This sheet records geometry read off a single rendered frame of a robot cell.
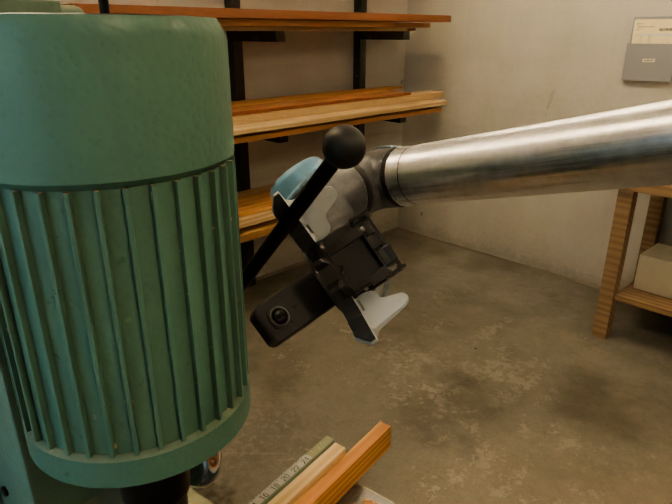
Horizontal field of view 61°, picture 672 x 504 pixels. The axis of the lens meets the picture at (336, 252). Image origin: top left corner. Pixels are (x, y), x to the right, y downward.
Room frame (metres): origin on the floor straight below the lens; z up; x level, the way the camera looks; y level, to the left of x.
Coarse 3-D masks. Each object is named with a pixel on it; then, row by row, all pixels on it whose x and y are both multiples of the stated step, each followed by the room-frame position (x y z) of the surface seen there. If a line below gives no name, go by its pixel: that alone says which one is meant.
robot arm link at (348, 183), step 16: (304, 160) 0.77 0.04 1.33; (320, 160) 0.79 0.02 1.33; (288, 176) 0.75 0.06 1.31; (304, 176) 0.75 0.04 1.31; (336, 176) 0.77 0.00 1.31; (352, 176) 0.79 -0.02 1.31; (272, 192) 0.76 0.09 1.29; (288, 192) 0.74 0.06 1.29; (352, 192) 0.77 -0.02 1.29; (336, 208) 0.73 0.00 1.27; (352, 208) 0.77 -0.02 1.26; (336, 224) 0.72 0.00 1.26; (320, 240) 0.71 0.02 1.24
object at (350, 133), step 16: (336, 128) 0.44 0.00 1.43; (352, 128) 0.44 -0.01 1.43; (336, 144) 0.43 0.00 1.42; (352, 144) 0.43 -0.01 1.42; (336, 160) 0.43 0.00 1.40; (352, 160) 0.43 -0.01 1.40; (320, 176) 0.45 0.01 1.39; (304, 192) 0.46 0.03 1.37; (288, 208) 0.48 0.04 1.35; (304, 208) 0.47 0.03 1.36; (288, 224) 0.47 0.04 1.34; (272, 240) 0.48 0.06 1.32; (256, 256) 0.50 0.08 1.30; (256, 272) 0.50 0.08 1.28
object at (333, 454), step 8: (328, 448) 0.64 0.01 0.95; (336, 448) 0.64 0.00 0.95; (344, 448) 0.64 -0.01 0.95; (320, 456) 0.63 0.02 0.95; (328, 456) 0.63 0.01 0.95; (336, 456) 0.63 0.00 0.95; (312, 464) 0.61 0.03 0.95; (320, 464) 0.61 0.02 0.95; (328, 464) 0.61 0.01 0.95; (304, 472) 0.60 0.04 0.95; (312, 472) 0.60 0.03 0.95; (320, 472) 0.60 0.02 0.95; (296, 480) 0.58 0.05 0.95; (304, 480) 0.58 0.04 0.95; (312, 480) 0.58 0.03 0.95; (288, 488) 0.57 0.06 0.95; (296, 488) 0.57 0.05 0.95; (304, 488) 0.57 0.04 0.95; (280, 496) 0.55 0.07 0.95; (288, 496) 0.55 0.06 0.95; (296, 496) 0.56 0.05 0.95
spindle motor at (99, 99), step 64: (0, 64) 0.31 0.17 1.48; (64, 64) 0.31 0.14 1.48; (128, 64) 0.32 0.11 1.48; (192, 64) 0.35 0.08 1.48; (0, 128) 0.31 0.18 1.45; (64, 128) 0.31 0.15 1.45; (128, 128) 0.32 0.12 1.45; (192, 128) 0.35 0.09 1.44; (0, 192) 0.32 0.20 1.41; (64, 192) 0.31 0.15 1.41; (128, 192) 0.32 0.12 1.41; (192, 192) 0.35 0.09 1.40; (0, 256) 0.33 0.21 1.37; (64, 256) 0.31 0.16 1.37; (128, 256) 0.32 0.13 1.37; (192, 256) 0.34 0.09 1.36; (0, 320) 0.33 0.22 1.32; (64, 320) 0.31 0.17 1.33; (128, 320) 0.32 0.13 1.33; (192, 320) 0.34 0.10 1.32; (64, 384) 0.31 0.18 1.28; (128, 384) 0.31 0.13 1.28; (192, 384) 0.34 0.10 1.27; (64, 448) 0.31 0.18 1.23; (128, 448) 0.31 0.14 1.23; (192, 448) 0.33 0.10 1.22
